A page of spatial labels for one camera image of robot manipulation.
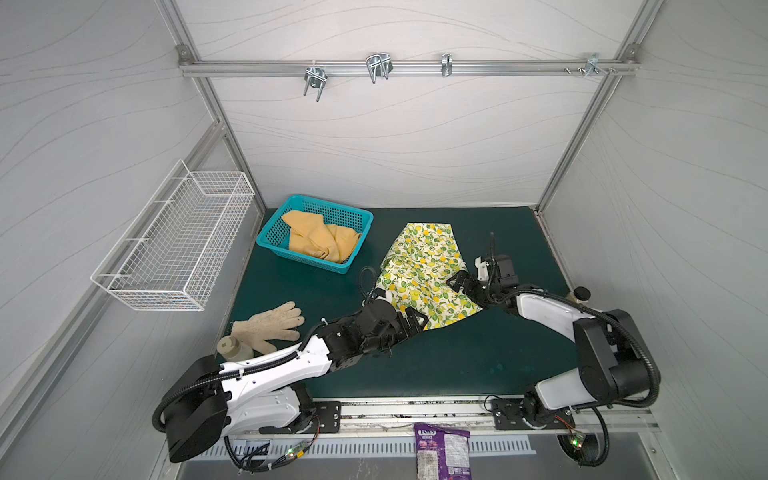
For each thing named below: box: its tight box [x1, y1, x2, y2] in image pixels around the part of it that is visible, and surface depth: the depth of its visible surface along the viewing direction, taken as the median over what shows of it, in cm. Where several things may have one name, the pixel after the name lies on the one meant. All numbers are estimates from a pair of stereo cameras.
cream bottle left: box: [217, 335, 255, 362], surface depth 76 cm
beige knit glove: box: [230, 301, 305, 354], surface depth 90 cm
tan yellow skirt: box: [281, 210, 361, 264], surface depth 109 cm
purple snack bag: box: [414, 422, 472, 480], surface depth 69 cm
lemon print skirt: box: [376, 222, 483, 331], surface depth 101 cm
